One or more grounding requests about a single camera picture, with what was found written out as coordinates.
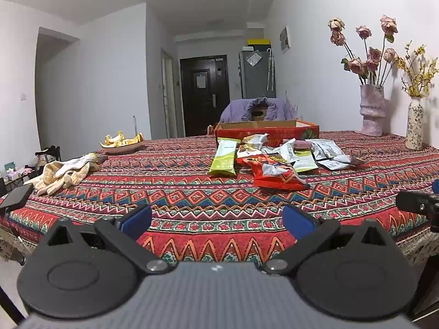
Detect floral white vase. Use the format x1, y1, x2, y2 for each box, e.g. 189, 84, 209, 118
405, 96, 424, 151

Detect wall picture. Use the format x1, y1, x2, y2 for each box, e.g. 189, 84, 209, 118
279, 25, 292, 54

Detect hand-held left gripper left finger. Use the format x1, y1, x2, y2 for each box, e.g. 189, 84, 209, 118
39, 205, 172, 275

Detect red cardboard box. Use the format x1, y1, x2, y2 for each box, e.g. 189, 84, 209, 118
215, 119, 320, 146

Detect orange peel pieces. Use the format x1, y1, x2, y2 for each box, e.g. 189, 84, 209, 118
100, 131, 145, 148

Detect grey refrigerator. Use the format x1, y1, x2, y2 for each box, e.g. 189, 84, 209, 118
239, 50, 277, 100

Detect white knit glove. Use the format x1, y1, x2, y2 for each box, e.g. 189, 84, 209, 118
55, 153, 101, 179

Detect red yellow snack packet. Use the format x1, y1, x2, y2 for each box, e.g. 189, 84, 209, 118
237, 154, 289, 166

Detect large red snack packet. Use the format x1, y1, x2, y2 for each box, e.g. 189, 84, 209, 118
246, 159, 311, 191

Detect brown plate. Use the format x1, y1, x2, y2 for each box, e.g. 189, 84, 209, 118
100, 141, 147, 154

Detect dark entrance door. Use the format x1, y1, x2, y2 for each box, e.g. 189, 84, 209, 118
180, 55, 230, 137

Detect green white snack packet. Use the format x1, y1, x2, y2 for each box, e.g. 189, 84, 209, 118
292, 151, 319, 174

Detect pale yellow snack packet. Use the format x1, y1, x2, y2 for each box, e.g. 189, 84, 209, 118
242, 134, 269, 152

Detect silver snack packet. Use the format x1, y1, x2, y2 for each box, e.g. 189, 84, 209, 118
274, 139, 297, 164
317, 155, 354, 172
310, 139, 344, 160

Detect pink ceramic vase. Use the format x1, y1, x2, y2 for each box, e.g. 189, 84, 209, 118
359, 84, 385, 137

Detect cluttered side table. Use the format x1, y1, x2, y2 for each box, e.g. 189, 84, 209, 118
0, 161, 39, 193

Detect dried purple flower bunch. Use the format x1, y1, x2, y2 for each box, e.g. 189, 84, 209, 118
284, 90, 300, 121

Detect cream knit glove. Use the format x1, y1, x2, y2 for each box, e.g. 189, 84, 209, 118
25, 163, 90, 197

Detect dried pink roses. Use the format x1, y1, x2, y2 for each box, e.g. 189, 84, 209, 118
327, 14, 399, 87

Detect patterned red tablecloth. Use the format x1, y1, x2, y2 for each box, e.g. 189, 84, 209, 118
0, 130, 439, 268

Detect interior glass door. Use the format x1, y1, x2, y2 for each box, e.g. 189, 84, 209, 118
161, 49, 179, 138

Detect purple jacket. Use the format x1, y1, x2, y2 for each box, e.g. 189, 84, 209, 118
219, 97, 300, 124

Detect yellow flower branches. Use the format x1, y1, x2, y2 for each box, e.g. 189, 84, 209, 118
394, 41, 439, 98

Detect white umbrella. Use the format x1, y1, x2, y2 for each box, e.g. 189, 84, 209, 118
266, 48, 276, 92

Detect black smartphone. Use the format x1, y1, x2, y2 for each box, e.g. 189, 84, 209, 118
0, 183, 34, 210

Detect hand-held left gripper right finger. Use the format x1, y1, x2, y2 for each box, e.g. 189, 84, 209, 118
262, 205, 396, 276

